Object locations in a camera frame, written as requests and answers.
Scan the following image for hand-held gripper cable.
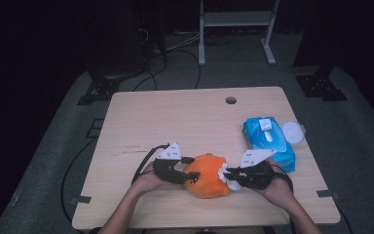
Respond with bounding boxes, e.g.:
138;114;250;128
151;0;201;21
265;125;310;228
131;143;171;185
271;163;295;195

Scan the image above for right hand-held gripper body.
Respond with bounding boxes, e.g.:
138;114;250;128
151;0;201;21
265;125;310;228
237;148;282;191

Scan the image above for white floor cables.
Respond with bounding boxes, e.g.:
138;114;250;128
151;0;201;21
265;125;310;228
166;31;203;53

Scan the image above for long black floor cable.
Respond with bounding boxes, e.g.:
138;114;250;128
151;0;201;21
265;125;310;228
60;137;98;228

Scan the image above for orange plush toy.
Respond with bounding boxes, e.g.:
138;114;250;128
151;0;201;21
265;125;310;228
182;152;232;200

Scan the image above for blue wet wipes pack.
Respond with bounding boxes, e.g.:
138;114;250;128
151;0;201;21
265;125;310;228
242;116;297;173

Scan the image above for black stand base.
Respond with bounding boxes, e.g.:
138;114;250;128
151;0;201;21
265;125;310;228
76;64;122;106
295;64;349;102

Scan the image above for left hand-held gripper cable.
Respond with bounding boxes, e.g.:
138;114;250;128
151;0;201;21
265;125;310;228
131;143;171;185

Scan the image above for person's left hand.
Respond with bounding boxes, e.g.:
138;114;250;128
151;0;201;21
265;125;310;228
131;161;170;198

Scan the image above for right hand-held gripper cable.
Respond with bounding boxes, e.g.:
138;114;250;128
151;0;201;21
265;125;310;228
271;163;295;195

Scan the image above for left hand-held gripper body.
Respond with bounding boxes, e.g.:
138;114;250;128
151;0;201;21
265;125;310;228
152;141;193;186

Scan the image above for white metal stand frame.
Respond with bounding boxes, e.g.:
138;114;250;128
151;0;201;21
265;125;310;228
198;0;281;67

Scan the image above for white round plastic lid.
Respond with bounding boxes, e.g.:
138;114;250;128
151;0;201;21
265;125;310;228
281;120;307;145

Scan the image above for black tape strip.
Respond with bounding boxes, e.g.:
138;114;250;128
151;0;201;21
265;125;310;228
316;189;340;200
70;195;93;205

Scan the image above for person's right hand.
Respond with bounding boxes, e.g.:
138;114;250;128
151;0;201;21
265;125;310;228
258;157;295;210

